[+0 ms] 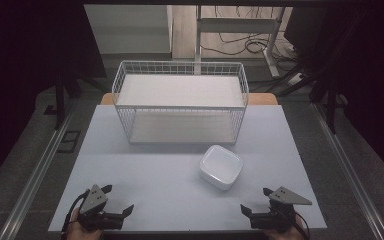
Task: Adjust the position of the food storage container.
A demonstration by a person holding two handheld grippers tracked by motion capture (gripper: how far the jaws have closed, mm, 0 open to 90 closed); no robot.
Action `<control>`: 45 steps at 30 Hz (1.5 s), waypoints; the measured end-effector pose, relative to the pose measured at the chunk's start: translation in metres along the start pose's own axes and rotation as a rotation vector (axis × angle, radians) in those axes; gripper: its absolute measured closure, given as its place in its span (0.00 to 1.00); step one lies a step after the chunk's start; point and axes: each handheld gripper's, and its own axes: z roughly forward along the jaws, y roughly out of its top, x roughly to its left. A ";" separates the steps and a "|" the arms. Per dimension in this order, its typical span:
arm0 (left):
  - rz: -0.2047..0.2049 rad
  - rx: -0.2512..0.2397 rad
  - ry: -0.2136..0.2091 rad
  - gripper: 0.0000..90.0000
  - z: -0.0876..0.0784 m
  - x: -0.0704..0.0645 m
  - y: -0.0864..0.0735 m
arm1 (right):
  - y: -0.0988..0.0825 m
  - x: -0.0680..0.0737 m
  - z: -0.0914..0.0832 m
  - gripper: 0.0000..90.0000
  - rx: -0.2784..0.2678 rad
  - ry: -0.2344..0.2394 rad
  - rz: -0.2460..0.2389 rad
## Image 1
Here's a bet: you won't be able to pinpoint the white wire shelf rack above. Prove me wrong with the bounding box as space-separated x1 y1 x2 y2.
111 60 250 146

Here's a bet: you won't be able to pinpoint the black rectangular floor frame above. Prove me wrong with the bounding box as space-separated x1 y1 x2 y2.
56 130 82 154

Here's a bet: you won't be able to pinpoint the white cabinet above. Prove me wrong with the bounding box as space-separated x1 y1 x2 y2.
84 4 174 55

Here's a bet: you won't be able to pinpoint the black metal stand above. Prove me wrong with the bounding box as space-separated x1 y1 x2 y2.
309 74 341 135
53 69 83 131

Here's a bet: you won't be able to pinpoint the person's left hand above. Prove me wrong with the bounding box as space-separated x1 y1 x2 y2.
67 208 104 240

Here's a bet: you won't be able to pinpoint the white power strip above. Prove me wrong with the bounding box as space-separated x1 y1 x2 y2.
287 72 305 87

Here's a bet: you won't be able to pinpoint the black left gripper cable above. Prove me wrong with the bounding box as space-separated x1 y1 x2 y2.
61 188 91 235

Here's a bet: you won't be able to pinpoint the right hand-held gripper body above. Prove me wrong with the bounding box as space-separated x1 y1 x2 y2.
249 186 313 234

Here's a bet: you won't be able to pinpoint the metal floor rail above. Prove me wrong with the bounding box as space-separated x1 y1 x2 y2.
0 99 78 240
310 102 384 240

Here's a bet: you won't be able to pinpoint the black floor cables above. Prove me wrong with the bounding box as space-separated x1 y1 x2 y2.
200 5 303 73

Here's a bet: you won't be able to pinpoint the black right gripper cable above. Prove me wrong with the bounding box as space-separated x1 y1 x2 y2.
292 218 312 240

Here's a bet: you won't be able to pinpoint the white square bowl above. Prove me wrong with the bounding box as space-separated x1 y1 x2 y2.
198 144 244 191

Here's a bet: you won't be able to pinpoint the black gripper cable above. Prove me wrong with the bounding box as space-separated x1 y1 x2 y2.
61 188 91 235
292 218 312 240

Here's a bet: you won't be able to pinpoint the person's right hand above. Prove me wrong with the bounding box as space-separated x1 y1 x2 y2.
263 217 310 240

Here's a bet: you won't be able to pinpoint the white metal desk frame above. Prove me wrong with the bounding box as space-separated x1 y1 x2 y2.
194 4 286 79

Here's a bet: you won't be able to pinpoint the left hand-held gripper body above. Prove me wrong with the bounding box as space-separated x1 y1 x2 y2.
77 184 124 232

